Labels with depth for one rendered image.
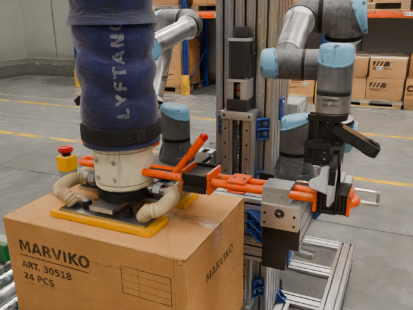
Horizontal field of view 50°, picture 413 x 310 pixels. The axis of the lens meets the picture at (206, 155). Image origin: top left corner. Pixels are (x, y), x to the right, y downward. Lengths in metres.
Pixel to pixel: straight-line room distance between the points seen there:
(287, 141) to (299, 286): 1.13
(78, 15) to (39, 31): 11.93
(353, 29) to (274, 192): 0.60
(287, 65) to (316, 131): 0.18
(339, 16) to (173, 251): 0.84
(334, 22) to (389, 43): 8.04
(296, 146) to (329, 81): 0.64
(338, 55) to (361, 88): 7.23
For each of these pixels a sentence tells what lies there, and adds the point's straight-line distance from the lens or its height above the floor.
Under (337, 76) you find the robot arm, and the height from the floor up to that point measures 1.49.
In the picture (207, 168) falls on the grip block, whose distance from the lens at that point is 1.22.
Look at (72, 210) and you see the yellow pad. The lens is 1.33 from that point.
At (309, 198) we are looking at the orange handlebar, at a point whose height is 1.21.
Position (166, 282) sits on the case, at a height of 1.00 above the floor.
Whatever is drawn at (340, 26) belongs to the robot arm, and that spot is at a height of 1.58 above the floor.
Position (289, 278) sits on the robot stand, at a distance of 2.61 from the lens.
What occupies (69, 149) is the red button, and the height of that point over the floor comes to 1.04.
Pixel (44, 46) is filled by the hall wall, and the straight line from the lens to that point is 13.04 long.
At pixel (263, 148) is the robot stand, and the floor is 1.08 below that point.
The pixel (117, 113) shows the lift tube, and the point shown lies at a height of 1.38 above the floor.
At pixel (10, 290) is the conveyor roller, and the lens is 2.08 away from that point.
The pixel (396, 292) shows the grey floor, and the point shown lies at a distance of 3.04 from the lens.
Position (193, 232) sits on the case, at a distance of 1.19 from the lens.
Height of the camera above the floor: 1.63
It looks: 18 degrees down
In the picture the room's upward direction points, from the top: 1 degrees counter-clockwise
